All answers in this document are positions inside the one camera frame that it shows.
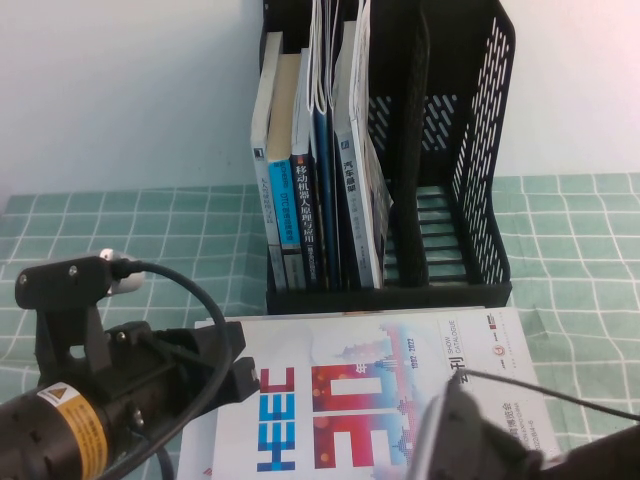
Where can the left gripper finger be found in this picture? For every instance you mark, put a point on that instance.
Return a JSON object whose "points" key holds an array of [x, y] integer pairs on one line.
{"points": [[215, 345], [242, 380]]}

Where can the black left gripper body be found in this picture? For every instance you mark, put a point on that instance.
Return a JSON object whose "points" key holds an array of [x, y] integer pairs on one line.
{"points": [[150, 380]]}

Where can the white HEEC show catalogue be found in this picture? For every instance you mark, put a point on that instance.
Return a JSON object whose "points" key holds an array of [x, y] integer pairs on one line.
{"points": [[350, 400]]}

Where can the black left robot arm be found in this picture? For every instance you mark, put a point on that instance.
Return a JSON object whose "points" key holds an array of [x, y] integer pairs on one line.
{"points": [[40, 440]]}

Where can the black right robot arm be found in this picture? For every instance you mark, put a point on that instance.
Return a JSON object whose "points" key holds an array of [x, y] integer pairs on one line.
{"points": [[600, 455]]}

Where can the cyan spine book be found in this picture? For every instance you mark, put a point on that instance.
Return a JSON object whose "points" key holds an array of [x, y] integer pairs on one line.
{"points": [[282, 210]]}

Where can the grey spine paperback book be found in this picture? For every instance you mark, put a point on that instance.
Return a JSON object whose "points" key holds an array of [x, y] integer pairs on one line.
{"points": [[265, 200]]}

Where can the black spine robotics book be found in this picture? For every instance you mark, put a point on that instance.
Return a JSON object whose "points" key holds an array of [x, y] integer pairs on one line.
{"points": [[304, 215]]}

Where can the black mesh book holder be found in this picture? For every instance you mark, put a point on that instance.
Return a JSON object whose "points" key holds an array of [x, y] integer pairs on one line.
{"points": [[400, 60]]}

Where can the white logistics vehicle brochure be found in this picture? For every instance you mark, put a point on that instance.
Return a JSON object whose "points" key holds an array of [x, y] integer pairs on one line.
{"points": [[200, 450]]}

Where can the green checked tablecloth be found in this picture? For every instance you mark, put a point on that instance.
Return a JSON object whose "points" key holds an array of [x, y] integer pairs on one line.
{"points": [[100, 225]]}

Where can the navy thin magazine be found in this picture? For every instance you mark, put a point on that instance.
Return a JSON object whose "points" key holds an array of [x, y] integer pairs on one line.
{"points": [[341, 235]]}

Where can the blue thin magazine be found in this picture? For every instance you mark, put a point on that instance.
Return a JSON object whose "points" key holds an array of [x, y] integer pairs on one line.
{"points": [[322, 165]]}

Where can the white picture cover magazine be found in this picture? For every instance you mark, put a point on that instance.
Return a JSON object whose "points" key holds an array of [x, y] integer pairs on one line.
{"points": [[361, 75]]}

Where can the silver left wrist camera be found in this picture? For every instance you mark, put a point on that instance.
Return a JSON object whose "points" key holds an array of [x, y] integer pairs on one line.
{"points": [[127, 282]]}

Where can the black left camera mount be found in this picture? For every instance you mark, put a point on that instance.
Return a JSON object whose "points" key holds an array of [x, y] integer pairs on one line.
{"points": [[50, 285]]}

